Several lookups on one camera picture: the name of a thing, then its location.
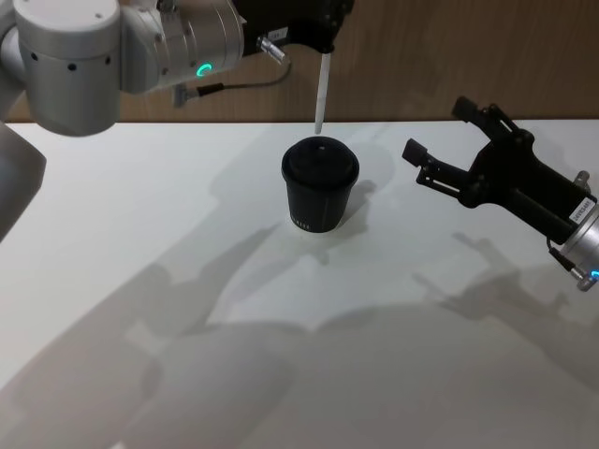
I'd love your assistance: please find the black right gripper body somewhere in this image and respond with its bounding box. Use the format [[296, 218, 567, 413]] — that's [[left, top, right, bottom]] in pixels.
[[469, 138, 599, 245]]

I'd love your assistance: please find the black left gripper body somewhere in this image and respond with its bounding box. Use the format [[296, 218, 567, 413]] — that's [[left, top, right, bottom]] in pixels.
[[232, 0, 329, 51]]

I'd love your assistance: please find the white straw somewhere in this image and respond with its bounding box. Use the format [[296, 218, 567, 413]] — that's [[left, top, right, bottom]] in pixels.
[[314, 51, 333, 137]]

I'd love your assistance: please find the black cup lid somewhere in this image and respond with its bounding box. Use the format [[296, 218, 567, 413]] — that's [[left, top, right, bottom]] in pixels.
[[280, 135, 360, 186]]

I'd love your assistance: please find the black paper cup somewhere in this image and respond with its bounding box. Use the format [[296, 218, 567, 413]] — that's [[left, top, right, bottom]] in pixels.
[[282, 166, 359, 241]]

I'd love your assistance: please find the left wrist cable with plug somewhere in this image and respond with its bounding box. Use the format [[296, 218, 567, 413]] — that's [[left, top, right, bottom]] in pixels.
[[173, 36, 295, 109]]

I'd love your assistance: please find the wrist cable with plug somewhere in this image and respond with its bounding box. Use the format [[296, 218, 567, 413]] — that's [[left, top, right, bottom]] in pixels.
[[173, 36, 295, 109], [546, 237, 592, 284]]

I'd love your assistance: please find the right wrist cable with plug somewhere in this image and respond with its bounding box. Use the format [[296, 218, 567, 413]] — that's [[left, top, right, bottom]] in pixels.
[[546, 237, 592, 284]]

